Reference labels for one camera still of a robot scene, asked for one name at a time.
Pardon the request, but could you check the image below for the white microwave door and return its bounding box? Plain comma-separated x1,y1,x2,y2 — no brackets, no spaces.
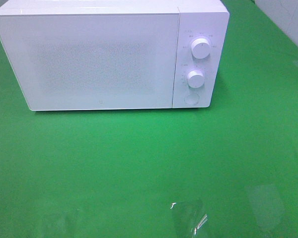
0,14,179,111

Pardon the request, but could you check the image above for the white microwave oven body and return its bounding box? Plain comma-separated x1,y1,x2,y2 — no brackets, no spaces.
0,0,229,109

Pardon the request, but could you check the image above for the clear tape patch right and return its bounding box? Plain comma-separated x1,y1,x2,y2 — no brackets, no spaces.
245,184,285,230

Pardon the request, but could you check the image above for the round door release button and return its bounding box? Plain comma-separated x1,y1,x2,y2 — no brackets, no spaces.
184,93,200,105

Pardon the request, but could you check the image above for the clear tape patch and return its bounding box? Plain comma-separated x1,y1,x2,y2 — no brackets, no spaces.
170,199,211,238
245,184,285,230

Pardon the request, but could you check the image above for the white timer knob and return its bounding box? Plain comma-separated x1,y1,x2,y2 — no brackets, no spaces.
187,70,205,88

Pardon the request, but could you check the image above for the upper white microwave knob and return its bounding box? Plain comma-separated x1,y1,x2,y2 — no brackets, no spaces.
191,37,211,60

